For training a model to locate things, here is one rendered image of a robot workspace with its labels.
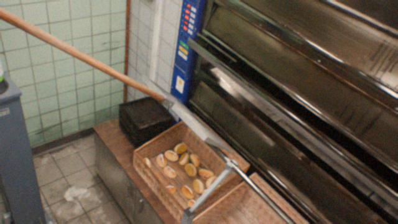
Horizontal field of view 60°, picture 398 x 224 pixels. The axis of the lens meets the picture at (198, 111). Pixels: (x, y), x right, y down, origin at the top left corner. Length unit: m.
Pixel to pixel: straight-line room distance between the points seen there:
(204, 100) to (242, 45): 0.55
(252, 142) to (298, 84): 0.52
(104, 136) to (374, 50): 1.79
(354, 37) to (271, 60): 0.44
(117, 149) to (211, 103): 0.73
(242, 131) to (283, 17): 0.75
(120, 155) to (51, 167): 0.90
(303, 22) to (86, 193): 2.10
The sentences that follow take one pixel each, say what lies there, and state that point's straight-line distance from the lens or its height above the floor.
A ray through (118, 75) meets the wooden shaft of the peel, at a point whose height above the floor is 1.56.
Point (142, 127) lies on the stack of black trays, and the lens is 2.31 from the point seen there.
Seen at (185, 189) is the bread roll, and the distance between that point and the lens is 2.19.
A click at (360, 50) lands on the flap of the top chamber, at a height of 1.79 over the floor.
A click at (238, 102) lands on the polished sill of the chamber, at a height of 1.17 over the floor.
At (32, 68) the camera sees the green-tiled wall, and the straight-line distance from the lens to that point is 2.76.
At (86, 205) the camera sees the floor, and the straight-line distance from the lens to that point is 2.89.
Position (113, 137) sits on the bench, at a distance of 2.53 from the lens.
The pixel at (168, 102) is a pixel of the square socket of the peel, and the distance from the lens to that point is 1.67.
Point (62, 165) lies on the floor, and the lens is 3.16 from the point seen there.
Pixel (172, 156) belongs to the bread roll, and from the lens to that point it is 2.36.
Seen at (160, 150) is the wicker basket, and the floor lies 0.63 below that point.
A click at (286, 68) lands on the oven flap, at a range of 1.74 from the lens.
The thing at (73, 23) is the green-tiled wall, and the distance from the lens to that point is 2.70.
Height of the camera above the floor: 2.36
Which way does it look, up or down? 39 degrees down
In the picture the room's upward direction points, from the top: 12 degrees clockwise
